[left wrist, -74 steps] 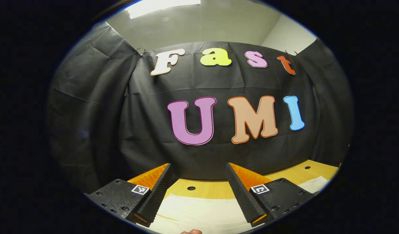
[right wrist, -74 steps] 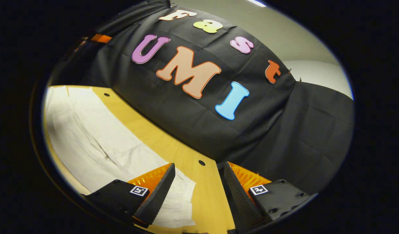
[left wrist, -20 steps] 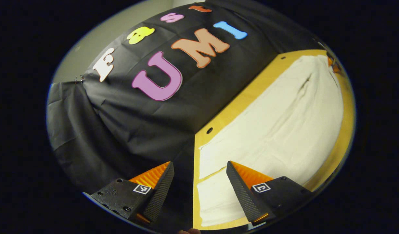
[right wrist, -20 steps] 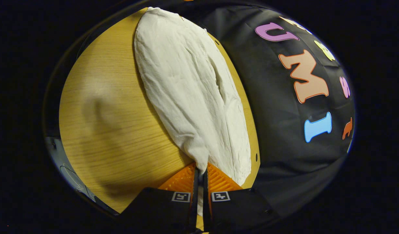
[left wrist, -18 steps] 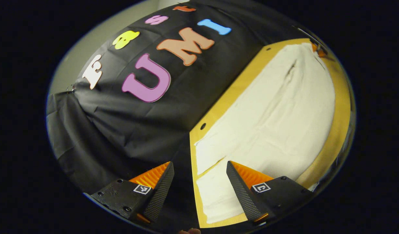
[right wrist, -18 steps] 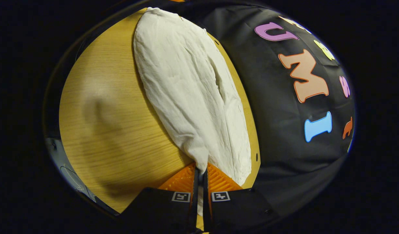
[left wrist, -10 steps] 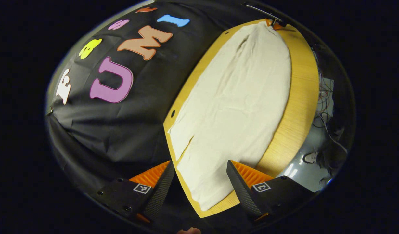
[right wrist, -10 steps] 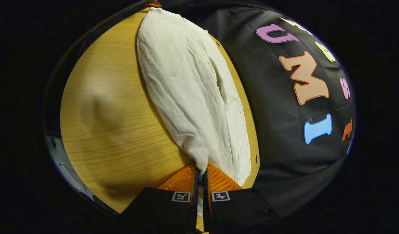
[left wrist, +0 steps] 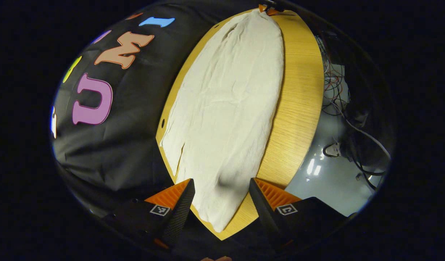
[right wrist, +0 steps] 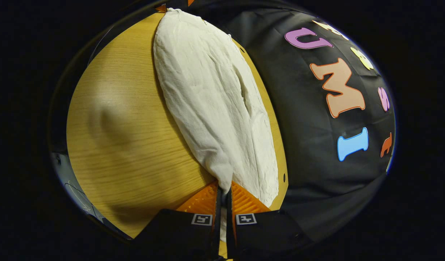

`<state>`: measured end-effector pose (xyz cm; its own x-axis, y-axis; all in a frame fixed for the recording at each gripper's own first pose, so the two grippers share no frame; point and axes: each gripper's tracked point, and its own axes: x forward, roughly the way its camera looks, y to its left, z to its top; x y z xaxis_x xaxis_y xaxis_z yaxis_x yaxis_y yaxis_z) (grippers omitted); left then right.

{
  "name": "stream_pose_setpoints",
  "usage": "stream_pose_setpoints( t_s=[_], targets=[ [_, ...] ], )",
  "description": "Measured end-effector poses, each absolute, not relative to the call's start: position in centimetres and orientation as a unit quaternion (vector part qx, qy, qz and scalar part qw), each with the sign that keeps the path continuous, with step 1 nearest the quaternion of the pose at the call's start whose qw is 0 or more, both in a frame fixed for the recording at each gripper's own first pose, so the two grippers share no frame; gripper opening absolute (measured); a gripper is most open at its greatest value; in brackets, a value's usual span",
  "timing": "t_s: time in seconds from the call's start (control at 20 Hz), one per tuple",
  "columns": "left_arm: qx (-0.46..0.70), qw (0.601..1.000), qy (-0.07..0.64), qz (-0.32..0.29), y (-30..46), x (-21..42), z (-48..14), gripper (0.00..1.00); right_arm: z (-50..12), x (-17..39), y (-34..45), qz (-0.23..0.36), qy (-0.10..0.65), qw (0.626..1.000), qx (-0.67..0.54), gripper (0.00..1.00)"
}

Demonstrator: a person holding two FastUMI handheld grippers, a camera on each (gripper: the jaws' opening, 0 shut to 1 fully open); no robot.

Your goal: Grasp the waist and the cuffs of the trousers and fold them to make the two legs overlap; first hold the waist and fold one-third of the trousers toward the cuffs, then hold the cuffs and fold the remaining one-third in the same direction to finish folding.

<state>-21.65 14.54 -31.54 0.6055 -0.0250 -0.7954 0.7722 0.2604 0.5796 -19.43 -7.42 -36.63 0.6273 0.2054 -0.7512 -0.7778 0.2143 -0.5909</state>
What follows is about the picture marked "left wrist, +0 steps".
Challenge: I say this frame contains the black cable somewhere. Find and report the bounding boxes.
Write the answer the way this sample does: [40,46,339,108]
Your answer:
[352,155,388,191]

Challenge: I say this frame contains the cream white jeans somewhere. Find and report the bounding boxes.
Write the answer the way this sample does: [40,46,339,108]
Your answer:
[159,9,285,233]

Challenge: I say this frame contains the tangle of thin cables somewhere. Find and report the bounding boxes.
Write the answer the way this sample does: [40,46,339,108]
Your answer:
[315,33,352,116]

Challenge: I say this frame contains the thick white cable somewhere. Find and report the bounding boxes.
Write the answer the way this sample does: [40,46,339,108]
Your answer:
[331,101,392,160]

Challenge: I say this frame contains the black backdrop cloth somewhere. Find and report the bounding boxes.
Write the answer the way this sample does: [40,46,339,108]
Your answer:
[50,0,261,218]

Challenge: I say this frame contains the white box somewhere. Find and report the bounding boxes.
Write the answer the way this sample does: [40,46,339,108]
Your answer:
[324,63,350,105]

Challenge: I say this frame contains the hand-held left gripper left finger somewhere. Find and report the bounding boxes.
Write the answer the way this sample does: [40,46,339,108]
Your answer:
[99,178,196,250]

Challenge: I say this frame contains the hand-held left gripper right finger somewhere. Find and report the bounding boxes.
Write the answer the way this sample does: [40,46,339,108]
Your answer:
[249,177,349,253]

